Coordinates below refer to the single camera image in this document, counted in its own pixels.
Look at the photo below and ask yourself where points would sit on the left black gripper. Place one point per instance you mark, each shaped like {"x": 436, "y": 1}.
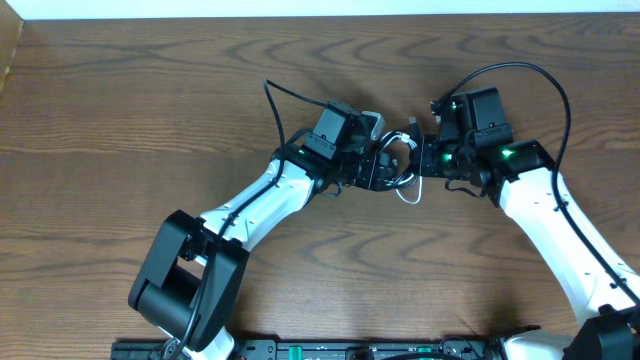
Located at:
{"x": 382, "y": 170}

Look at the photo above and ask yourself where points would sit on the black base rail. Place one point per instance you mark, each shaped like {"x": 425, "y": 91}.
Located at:
{"x": 255, "y": 349}

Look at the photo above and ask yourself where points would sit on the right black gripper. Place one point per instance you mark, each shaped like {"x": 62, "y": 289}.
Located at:
{"x": 428, "y": 145}

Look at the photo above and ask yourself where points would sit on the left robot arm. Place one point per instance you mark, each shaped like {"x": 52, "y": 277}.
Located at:
{"x": 190, "y": 278}

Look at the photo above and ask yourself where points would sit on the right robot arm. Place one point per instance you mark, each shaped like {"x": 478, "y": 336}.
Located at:
{"x": 475, "y": 144}

